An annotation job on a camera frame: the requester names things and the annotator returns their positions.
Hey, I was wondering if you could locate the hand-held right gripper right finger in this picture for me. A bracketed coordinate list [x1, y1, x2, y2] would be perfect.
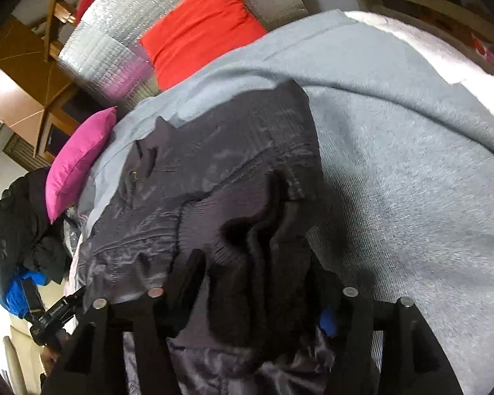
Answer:
[318, 286, 464, 395]

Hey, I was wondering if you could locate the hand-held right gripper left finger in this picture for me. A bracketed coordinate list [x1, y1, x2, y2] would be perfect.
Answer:
[45, 249, 208, 395]

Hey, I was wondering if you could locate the dark purple puffer jacket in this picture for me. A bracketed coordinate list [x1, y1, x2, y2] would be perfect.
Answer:
[72, 79, 342, 395]

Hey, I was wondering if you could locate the person's left hand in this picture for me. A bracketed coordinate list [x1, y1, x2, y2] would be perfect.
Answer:
[41, 339, 66, 375]

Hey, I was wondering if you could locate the blue jacket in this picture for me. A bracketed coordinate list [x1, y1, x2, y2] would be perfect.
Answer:
[0, 269, 50, 319]

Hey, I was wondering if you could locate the crumpled clear plastic wrap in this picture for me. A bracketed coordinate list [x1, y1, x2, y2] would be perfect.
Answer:
[62, 208, 87, 256]

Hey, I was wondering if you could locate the black puffer jacket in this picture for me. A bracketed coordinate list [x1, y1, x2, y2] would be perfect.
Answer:
[0, 167, 69, 284]

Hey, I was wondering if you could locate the pink pillow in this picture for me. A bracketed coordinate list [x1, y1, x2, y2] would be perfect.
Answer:
[45, 106, 119, 225]

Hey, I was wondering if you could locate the grey blanket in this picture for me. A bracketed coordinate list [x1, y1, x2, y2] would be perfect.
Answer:
[76, 8, 494, 395]

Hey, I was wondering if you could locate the wooden arch column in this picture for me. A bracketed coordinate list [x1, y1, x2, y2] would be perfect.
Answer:
[0, 14, 83, 169]

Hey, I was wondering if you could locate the silver foil-wrapped block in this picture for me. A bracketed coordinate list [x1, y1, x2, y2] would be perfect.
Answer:
[58, 0, 309, 108]

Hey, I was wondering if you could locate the red-orange pillow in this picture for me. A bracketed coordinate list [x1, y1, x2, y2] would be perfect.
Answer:
[139, 0, 268, 91]

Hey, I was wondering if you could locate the wooden stair railing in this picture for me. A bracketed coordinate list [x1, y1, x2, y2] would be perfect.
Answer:
[43, 0, 87, 62]

